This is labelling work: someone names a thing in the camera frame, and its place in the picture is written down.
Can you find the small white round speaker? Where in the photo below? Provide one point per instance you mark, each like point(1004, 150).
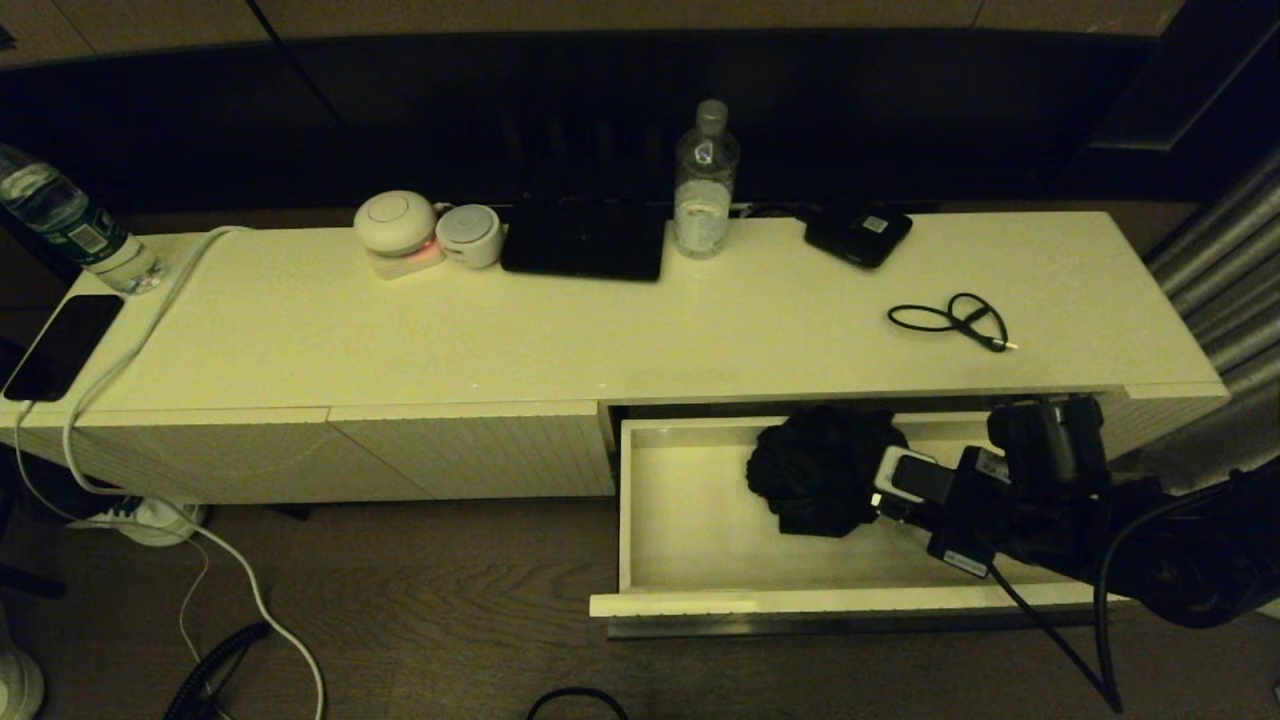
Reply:
point(468, 236)

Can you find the white cabinet drawer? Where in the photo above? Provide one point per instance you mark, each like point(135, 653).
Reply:
point(690, 520)

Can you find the white low cabinet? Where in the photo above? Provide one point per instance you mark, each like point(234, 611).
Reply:
point(400, 340)

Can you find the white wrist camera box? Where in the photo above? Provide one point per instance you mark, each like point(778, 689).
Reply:
point(905, 472)

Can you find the small black labelled router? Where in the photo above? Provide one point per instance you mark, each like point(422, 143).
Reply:
point(860, 236)

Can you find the white ribbed cabinet door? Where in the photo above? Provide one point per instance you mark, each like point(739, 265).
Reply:
point(500, 450)
point(250, 460)

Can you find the white dome shaped device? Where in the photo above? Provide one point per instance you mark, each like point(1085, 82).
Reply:
point(393, 220)

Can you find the clear plastic water bottle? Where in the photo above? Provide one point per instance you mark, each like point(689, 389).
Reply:
point(705, 200)

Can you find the black smartphone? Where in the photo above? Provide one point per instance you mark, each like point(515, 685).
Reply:
point(62, 345)

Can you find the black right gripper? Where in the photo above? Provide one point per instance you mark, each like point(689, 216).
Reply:
point(965, 510)

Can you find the green label water bottle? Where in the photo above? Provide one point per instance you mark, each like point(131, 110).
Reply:
point(60, 215)

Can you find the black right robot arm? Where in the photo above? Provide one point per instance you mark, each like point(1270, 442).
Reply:
point(1180, 560)

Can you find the white base with pink light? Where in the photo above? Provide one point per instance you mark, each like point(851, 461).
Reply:
point(408, 265)

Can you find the black umbrella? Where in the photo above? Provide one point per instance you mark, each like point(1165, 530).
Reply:
point(810, 470)

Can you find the black flat rectangular device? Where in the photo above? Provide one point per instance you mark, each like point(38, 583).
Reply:
point(585, 243)

